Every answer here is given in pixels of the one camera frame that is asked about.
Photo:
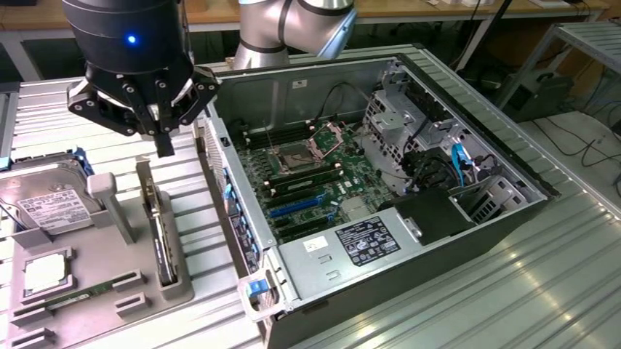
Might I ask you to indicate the blue case latch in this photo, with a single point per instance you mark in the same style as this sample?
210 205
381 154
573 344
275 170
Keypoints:
256 288

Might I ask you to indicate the short black expansion slot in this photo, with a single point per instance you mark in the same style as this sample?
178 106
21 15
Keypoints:
303 226

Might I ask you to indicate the wooden desk white frame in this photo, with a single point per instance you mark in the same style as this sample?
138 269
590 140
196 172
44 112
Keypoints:
437 11

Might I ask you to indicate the grey parts rack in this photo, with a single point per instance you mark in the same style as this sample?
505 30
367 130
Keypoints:
96 261

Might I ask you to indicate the silver chipset heatsink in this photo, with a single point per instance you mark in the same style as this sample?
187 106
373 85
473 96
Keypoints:
357 209

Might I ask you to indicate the CPU socket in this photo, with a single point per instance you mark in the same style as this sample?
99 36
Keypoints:
296 158

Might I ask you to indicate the silver perforated disk bay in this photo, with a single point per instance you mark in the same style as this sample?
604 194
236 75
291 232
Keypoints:
387 120

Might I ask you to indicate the metal socket cover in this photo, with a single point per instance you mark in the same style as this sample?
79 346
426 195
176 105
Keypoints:
334 127

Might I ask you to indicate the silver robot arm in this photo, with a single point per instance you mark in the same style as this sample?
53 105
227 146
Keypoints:
291 32

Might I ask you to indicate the silver CPU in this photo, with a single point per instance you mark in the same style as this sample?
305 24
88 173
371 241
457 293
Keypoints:
45 274

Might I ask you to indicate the graphics card with black shroud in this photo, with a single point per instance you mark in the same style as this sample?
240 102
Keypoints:
162 236

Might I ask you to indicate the blue expansion slot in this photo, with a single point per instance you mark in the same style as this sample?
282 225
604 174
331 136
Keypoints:
291 212

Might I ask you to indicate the long black expansion slot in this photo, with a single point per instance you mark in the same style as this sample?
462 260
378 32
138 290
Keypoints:
291 200

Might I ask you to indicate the hard disk with blue caddy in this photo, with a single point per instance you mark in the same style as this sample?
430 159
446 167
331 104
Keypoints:
43 196

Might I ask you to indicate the black plastic shroud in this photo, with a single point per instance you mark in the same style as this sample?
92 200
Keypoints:
431 218

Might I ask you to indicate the thin locking lever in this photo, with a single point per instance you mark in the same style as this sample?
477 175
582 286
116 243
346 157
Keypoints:
268 136

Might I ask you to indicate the silver power supply unit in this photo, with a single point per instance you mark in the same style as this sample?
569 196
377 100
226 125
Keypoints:
310 276

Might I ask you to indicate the grey metal rail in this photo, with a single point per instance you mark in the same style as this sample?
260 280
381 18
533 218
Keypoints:
8 120

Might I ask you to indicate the green motherboard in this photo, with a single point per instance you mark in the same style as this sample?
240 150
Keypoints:
354 171

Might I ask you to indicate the green RAM stick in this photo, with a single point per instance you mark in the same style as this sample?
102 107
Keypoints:
77 295

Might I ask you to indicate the open black PC case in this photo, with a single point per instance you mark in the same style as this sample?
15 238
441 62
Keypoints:
437 261

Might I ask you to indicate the metal slat shelf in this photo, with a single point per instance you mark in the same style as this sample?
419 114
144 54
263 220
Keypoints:
592 40

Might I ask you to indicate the black labelled RAM stick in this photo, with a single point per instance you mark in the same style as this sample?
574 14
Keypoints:
301 186

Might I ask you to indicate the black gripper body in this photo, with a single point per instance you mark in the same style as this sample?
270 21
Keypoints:
131 36

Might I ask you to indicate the silver slotted disk bay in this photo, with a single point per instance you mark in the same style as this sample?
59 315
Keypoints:
490 203

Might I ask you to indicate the black RAM slot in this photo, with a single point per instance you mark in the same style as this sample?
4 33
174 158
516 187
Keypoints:
303 172
279 131
283 139

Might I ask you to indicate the black box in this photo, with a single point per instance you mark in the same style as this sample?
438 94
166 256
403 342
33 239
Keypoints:
548 98

